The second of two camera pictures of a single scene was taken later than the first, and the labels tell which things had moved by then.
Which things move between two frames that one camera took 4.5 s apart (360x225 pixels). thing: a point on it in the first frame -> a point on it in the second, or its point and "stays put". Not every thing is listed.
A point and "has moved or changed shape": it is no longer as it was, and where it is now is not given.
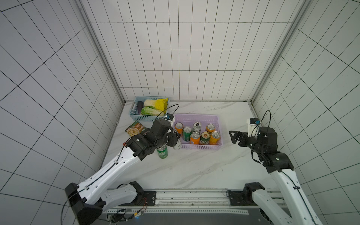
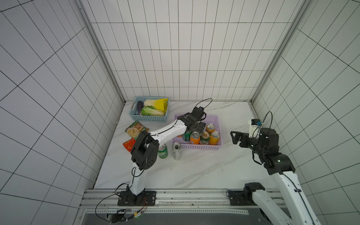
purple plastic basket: [188, 120] stays put
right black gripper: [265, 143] stays put
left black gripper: [173, 137] -> [200, 128]
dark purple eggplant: [140, 106] stays put
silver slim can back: [178, 146] has moved or changed shape
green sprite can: [163, 152] stays put
